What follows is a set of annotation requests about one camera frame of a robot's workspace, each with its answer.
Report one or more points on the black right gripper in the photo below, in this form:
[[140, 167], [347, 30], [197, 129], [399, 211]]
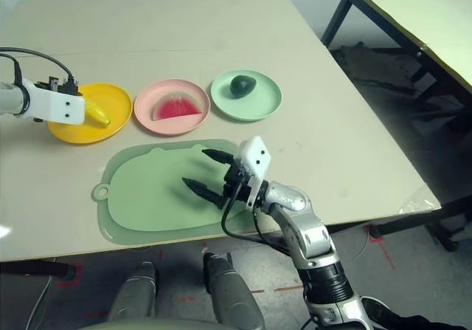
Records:
[[236, 182]]

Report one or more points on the side table with black legs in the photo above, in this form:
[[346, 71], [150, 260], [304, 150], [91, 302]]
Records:
[[405, 16]]

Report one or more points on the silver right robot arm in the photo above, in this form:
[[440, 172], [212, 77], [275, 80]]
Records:
[[309, 234]]

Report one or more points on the grey robot leg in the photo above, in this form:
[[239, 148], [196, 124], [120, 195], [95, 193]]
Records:
[[232, 296], [134, 293]]

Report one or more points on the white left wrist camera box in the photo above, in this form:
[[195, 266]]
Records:
[[59, 106]]

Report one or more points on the green cutting board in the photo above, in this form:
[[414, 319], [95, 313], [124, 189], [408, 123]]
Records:
[[147, 189]]

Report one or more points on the dark green toy avocado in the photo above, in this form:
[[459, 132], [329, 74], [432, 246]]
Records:
[[243, 85]]

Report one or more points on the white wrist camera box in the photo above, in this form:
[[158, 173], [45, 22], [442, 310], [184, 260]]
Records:
[[59, 106], [256, 156]]

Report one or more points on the light green plate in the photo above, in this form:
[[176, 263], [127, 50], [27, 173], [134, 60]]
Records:
[[258, 105]]

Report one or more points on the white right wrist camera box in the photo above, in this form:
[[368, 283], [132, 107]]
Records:
[[256, 156]]

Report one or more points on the grey right robot leg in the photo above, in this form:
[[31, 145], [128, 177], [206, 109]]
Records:
[[232, 296]]

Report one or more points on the yellow plate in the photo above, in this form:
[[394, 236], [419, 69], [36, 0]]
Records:
[[110, 97]]

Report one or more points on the grey left robot leg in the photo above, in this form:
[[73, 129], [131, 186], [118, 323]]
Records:
[[134, 293]]

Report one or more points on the black sneaker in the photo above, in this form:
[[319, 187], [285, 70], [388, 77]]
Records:
[[387, 315]]

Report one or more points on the red watermelon slice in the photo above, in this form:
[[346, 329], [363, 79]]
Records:
[[177, 108]]

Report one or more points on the yellow toy banana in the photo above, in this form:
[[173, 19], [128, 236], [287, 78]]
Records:
[[96, 114]]

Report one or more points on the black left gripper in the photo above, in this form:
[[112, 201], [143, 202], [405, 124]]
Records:
[[51, 83]]

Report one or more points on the grey robot torso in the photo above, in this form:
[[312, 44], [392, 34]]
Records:
[[147, 324]]

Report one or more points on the clear plastic film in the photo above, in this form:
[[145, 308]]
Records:
[[420, 201]]

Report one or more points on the pink plate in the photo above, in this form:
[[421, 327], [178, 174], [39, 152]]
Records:
[[173, 125]]

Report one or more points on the black table frame bar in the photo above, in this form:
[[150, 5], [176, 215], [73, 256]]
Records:
[[405, 219], [33, 269]]

